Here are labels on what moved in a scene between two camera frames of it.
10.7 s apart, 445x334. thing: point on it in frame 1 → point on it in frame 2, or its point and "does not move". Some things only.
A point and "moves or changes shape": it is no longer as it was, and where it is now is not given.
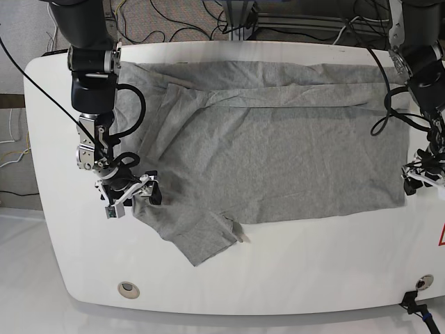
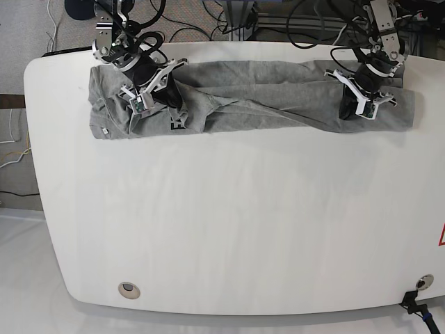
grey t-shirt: (231, 143) moves or changes shape
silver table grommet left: (128, 290) does not move
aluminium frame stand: (241, 17) does not move
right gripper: (119, 191) → (147, 76)
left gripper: (425, 168) → (366, 83)
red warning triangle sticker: (441, 236) does not move
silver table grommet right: (425, 282) does not move
